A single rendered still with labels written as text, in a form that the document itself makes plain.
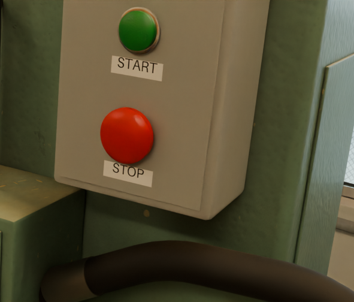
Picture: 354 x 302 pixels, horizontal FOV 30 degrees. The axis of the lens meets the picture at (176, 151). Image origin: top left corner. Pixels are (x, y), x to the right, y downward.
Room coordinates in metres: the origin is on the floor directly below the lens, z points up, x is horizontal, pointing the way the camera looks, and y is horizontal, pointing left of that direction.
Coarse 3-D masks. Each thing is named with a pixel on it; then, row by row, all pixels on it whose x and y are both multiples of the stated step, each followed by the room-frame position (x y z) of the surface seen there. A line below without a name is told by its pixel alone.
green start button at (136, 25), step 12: (132, 12) 0.34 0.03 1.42; (144, 12) 0.34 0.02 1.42; (120, 24) 0.34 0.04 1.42; (132, 24) 0.34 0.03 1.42; (144, 24) 0.33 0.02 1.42; (156, 24) 0.34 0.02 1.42; (120, 36) 0.34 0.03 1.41; (132, 36) 0.34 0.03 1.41; (144, 36) 0.33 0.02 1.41; (156, 36) 0.34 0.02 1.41; (132, 48) 0.34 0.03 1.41; (144, 48) 0.34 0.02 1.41
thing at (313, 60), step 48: (48, 0) 0.44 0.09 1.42; (288, 0) 0.38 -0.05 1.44; (336, 0) 0.40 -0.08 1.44; (48, 48) 0.44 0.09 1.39; (288, 48) 0.38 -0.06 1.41; (336, 48) 0.42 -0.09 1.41; (0, 96) 0.45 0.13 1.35; (48, 96) 0.44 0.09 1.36; (288, 96) 0.37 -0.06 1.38; (336, 96) 0.44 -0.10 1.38; (0, 144) 0.45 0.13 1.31; (48, 144) 0.43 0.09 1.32; (288, 144) 0.37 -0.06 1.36; (336, 144) 0.47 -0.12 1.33; (96, 192) 0.42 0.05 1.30; (288, 192) 0.37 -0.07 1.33; (336, 192) 0.51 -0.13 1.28; (96, 240) 0.42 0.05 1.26; (144, 240) 0.40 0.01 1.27; (192, 240) 0.39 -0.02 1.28; (240, 240) 0.38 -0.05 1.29; (288, 240) 0.38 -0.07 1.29; (144, 288) 0.40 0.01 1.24; (192, 288) 0.39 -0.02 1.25
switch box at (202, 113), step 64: (64, 0) 0.36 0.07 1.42; (128, 0) 0.35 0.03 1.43; (192, 0) 0.33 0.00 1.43; (256, 0) 0.35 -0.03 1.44; (64, 64) 0.36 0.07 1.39; (192, 64) 0.33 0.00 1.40; (256, 64) 0.37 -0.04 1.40; (64, 128) 0.36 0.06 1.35; (192, 128) 0.33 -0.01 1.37; (128, 192) 0.34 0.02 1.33; (192, 192) 0.33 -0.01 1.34
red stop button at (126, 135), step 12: (120, 108) 0.34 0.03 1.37; (132, 108) 0.34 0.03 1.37; (108, 120) 0.34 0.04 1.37; (120, 120) 0.33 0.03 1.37; (132, 120) 0.33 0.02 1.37; (144, 120) 0.33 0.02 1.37; (108, 132) 0.34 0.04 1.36; (120, 132) 0.33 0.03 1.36; (132, 132) 0.33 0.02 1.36; (144, 132) 0.33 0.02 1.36; (108, 144) 0.34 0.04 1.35; (120, 144) 0.33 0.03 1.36; (132, 144) 0.33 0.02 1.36; (144, 144) 0.33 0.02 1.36; (120, 156) 0.33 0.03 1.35; (132, 156) 0.33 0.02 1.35; (144, 156) 0.33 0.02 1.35
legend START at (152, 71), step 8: (112, 56) 0.35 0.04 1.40; (112, 64) 0.35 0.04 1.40; (120, 64) 0.35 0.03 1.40; (128, 64) 0.34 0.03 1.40; (136, 64) 0.34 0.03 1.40; (144, 64) 0.34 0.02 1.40; (152, 64) 0.34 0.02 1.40; (160, 64) 0.34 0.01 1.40; (112, 72) 0.35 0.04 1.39; (120, 72) 0.35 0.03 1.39; (128, 72) 0.34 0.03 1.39; (136, 72) 0.34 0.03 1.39; (144, 72) 0.34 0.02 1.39; (152, 72) 0.34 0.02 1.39; (160, 72) 0.34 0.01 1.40; (160, 80) 0.34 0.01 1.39
